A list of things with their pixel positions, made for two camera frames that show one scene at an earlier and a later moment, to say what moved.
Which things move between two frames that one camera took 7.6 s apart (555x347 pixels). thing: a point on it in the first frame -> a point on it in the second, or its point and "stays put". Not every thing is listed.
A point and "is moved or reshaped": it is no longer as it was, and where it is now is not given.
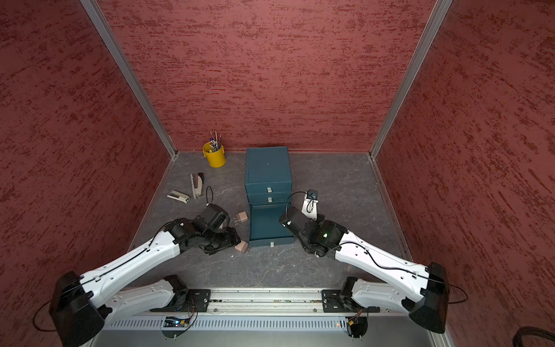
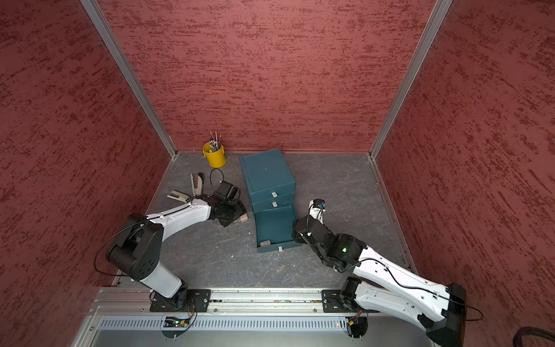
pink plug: [242, 216] stays put
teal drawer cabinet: [268, 183] is moved or reshaped
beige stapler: [197, 182] stays put
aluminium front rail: [266, 301] stays put
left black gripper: [230, 240] -> [240, 210]
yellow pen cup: [216, 159] stays put
